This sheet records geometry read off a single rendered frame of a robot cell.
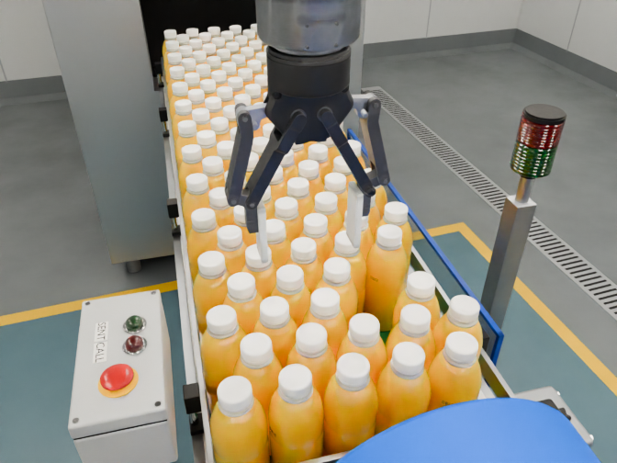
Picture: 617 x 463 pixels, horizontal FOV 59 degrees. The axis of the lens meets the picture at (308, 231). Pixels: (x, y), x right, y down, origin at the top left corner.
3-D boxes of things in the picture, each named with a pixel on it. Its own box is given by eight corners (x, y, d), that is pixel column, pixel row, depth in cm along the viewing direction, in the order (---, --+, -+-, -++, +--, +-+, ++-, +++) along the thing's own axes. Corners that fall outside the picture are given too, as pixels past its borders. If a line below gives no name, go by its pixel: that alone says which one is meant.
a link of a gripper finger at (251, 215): (256, 190, 54) (226, 195, 54) (259, 232, 57) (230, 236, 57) (253, 183, 56) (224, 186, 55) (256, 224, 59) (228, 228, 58)
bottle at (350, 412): (376, 446, 78) (387, 355, 67) (365, 491, 73) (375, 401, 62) (329, 432, 80) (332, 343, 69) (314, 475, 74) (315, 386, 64)
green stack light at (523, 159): (522, 180, 86) (530, 152, 83) (501, 162, 91) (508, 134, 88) (558, 175, 87) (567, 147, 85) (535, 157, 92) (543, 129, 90)
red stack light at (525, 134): (531, 152, 83) (536, 128, 81) (508, 134, 88) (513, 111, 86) (567, 147, 85) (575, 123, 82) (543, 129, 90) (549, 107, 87)
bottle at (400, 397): (386, 479, 74) (398, 390, 63) (360, 437, 79) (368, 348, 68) (429, 460, 76) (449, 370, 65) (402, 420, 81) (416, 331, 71)
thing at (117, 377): (100, 397, 60) (98, 390, 59) (102, 372, 63) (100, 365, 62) (134, 390, 61) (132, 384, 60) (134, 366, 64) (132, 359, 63)
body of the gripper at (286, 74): (269, 59, 44) (273, 161, 50) (368, 50, 46) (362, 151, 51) (252, 33, 50) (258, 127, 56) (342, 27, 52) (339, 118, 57)
